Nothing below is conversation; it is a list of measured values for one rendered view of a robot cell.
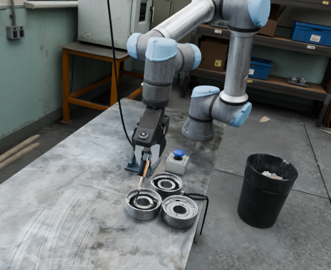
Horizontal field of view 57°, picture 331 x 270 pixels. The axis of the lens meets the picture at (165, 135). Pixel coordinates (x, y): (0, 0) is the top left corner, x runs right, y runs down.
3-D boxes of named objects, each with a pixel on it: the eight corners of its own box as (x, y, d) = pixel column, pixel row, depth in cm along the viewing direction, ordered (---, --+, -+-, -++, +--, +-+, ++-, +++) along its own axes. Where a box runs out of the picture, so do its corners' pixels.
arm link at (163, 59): (186, 41, 77) (166, 43, 71) (179, 83, 82) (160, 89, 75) (161, 35, 81) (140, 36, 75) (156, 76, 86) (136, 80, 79)
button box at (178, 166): (183, 175, 111) (185, 164, 109) (164, 170, 112) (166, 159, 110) (188, 165, 118) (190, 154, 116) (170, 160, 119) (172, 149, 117)
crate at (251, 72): (267, 75, 441) (272, 60, 431) (267, 81, 408) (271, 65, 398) (232, 68, 453) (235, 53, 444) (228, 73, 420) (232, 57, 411)
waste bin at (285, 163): (280, 238, 205) (301, 185, 186) (230, 224, 211) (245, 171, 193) (278, 208, 235) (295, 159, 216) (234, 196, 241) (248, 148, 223)
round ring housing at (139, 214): (129, 224, 85) (130, 212, 83) (121, 200, 94) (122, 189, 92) (164, 219, 89) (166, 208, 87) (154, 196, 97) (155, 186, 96)
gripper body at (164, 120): (168, 134, 91) (174, 96, 86) (160, 146, 84) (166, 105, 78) (144, 128, 93) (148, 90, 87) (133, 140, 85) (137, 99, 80)
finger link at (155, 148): (164, 163, 93) (165, 135, 90) (159, 172, 88) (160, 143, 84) (155, 161, 94) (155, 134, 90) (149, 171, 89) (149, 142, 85)
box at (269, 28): (278, 39, 382) (288, 6, 365) (237, 32, 392) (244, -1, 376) (277, 35, 419) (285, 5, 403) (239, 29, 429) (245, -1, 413)
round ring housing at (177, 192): (144, 195, 97) (145, 185, 96) (155, 179, 107) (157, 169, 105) (175, 205, 95) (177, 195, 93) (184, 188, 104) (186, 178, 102)
